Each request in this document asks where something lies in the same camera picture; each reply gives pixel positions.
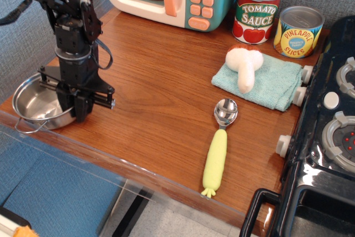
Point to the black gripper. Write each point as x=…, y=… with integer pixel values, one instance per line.
x=78, y=83

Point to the small stainless steel pot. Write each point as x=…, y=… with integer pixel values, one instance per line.
x=38, y=107

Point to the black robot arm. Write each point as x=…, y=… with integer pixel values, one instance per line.
x=74, y=23

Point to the black table leg base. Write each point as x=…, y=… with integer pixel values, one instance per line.
x=133, y=213

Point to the orange fuzzy object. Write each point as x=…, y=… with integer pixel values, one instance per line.
x=24, y=231

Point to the plush white mushroom toy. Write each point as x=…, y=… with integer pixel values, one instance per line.
x=245, y=60

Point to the teal folded cloth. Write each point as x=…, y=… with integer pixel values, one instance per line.
x=275, y=83

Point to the tomato sauce can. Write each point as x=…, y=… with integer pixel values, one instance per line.
x=254, y=20

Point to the pineapple slices can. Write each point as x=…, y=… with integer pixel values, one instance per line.
x=298, y=31

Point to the black toy stove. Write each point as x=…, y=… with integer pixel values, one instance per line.
x=317, y=181

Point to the spoon with yellow-green handle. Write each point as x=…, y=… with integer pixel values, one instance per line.
x=225, y=113

